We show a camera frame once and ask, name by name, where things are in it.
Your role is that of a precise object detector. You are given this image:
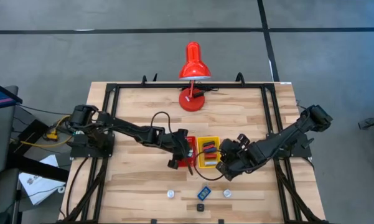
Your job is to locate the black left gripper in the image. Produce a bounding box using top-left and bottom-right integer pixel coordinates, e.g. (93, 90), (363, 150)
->
(167, 128), (194, 170)

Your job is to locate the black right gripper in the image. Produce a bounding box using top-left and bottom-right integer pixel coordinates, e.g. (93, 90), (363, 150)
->
(216, 133), (255, 182)

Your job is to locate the red plastic basket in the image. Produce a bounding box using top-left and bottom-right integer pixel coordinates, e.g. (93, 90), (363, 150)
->
(177, 136), (197, 168)

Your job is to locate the yellow plastic basket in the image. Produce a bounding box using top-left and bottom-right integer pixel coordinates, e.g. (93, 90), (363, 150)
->
(196, 136), (222, 169)

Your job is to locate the blue small digital display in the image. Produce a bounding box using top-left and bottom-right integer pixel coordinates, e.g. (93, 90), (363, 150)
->
(197, 186), (212, 202)

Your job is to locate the red desk lamp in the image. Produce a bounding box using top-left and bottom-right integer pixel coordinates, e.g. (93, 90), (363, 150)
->
(178, 42), (212, 112)

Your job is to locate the black monitor stand base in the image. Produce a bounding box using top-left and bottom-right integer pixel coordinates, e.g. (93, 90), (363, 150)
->
(6, 119), (71, 184)

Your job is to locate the white printed box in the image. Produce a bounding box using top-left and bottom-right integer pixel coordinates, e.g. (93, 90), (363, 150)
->
(18, 154), (67, 206)

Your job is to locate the grey side cabinet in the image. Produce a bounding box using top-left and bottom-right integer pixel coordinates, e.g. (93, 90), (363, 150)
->
(0, 85), (19, 175)

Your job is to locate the blue screen monitor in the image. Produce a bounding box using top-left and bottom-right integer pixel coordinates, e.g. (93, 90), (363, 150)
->
(0, 78), (23, 112)

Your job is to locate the dark computer mouse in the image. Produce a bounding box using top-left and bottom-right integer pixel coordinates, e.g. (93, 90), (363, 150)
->
(0, 210), (12, 224)

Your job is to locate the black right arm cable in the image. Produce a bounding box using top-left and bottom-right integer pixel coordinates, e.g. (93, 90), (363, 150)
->
(194, 149), (227, 182)

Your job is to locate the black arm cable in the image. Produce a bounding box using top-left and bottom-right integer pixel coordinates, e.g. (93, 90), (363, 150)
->
(194, 149), (227, 182)
(150, 111), (172, 138)

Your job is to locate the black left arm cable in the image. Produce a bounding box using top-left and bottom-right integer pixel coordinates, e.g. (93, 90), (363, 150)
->
(150, 111), (172, 138)

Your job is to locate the black lamp power cable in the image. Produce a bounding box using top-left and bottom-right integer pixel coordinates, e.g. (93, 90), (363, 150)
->
(193, 88), (220, 98)

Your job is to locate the black metal table frame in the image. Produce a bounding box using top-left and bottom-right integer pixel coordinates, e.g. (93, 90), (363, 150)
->
(58, 82), (330, 224)

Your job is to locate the yellow cable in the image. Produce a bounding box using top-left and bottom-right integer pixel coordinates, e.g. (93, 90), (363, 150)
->
(20, 114), (74, 149)

